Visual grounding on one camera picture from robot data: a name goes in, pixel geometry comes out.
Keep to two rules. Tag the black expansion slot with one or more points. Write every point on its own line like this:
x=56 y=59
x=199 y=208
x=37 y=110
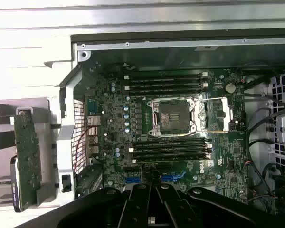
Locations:
x=133 y=169

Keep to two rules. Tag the silver socket cover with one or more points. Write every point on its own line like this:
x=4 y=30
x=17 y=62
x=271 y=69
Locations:
x=228 y=111

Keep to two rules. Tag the green motherboard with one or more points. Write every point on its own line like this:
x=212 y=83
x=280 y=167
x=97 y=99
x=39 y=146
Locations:
x=109 y=133

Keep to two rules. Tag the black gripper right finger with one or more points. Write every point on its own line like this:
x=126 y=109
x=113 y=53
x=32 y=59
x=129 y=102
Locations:
x=175 y=209

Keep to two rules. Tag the black RAM slot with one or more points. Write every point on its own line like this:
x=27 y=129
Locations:
x=171 y=159
x=166 y=75
x=171 y=142
x=166 y=91
x=166 y=80
x=166 y=86
x=171 y=153

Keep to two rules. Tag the grey parts rack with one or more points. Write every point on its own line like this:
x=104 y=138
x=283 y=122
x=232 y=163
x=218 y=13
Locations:
x=23 y=111

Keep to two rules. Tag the silver coin cell battery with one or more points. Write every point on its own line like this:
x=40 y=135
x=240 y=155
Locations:
x=230 y=88

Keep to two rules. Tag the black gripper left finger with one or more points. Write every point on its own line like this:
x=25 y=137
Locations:
x=133 y=209

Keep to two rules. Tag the black open PC case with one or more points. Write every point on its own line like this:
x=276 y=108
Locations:
x=156 y=54

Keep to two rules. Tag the CPU socket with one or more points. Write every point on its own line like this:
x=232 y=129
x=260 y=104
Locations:
x=173 y=117

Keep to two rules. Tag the blue expansion slot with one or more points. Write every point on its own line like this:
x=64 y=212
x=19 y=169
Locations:
x=133 y=179

